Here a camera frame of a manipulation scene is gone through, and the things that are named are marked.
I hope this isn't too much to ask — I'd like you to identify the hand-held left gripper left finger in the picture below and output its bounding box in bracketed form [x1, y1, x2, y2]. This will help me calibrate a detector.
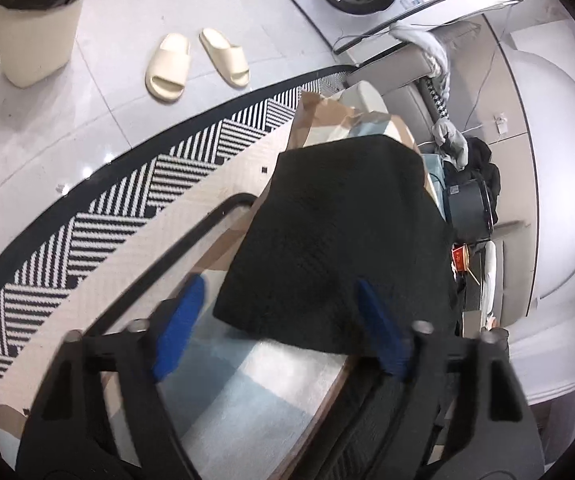
[16, 274, 209, 466]

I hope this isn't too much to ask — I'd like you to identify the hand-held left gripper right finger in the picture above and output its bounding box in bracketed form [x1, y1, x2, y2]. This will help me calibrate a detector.
[355, 279, 561, 480]

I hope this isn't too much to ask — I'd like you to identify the black knit garment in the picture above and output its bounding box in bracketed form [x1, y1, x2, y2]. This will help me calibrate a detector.
[212, 135, 461, 356]

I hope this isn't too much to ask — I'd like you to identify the checkered blanket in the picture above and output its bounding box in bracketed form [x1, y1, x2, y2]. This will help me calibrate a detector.
[0, 80, 443, 480]

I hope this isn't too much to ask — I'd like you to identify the red round tin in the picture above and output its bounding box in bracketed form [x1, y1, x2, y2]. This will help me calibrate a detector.
[451, 245, 473, 273]

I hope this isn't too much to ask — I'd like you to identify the black and white striped rug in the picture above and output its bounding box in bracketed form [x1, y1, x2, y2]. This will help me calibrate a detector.
[0, 67, 363, 441]

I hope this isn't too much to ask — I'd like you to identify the black cooking pot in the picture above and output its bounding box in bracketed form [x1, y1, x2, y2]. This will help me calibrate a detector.
[442, 177, 495, 248]

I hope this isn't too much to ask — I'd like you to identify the black clothing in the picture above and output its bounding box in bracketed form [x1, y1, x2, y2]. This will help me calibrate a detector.
[466, 137, 501, 196]

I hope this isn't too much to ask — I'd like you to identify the grey crumpled cloth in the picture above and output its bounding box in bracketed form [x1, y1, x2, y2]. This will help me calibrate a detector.
[432, 120, 469, 168]

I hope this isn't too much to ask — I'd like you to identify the cream slipper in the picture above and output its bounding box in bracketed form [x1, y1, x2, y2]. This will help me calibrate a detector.
[198, 28, 251, 87]
[144, 33, 191, 104]

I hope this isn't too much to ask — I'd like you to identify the grey sofa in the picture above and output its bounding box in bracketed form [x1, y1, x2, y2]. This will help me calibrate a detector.
[347, 22, 528, 321]

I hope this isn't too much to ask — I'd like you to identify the light grey cloth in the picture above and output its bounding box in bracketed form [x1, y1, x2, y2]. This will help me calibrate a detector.
[390, 22, 453, 106]

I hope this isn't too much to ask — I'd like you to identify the beige trash bin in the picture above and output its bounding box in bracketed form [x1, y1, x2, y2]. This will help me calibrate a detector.
[0, 0, 104, 88]

